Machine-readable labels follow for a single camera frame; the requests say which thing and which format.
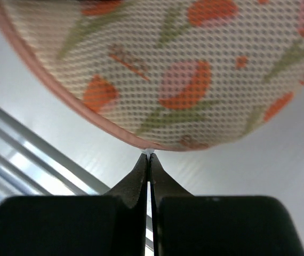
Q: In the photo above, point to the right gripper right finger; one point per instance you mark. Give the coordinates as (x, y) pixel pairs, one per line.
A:
(184, 224)

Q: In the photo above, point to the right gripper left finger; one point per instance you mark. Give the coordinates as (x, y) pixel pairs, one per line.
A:
(110, 224)

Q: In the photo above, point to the floral mesh laundry bag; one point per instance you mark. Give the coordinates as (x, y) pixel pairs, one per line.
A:
(169, 75)

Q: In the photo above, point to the aluminium front rail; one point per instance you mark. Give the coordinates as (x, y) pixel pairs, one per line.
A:
(55, 165)

